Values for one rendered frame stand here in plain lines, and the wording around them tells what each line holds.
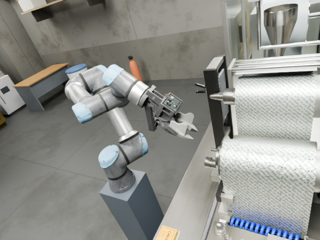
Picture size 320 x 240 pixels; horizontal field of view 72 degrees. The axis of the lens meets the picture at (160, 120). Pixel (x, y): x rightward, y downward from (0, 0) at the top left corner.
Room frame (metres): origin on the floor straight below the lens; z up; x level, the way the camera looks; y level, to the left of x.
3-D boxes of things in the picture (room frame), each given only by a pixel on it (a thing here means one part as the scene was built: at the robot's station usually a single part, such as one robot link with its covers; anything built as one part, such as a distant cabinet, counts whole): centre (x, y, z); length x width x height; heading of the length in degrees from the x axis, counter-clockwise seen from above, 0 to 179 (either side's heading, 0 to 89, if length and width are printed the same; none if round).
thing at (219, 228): (0.42, -0.08, 1.05); 0.04 x 0.04 x 0.04
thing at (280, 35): (1.04, -0.68, 1.19); 0.14 x 0.14 x 0.57
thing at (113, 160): (0.93, 0.30, 1.07); 0.13 x 0.12 x 0.14; 112
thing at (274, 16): (1.04, -0.68, 1.50); 0.14 x 0.14 x 0.06
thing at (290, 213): (0.40, -0.23, 1.11); 0.23 x 0.01 x 0.18; 53
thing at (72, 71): (5.25, 1.50, 0.30); 0.51 x 0.49 x 0.60; 54
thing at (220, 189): (0.49, -0.15, 1.14); 0.09 x 0.06 x 0.03; 143
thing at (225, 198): (0.46, -0.13, 1.14); 0.04 x 0.02 x 0.03; 53
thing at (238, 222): (0.38, -0.22, 1.03); 0.21 x 0.04 x 0.03; 53
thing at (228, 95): (0.74, -0.30, 1.34); 0.06 x 0.06 x 0.06; 53
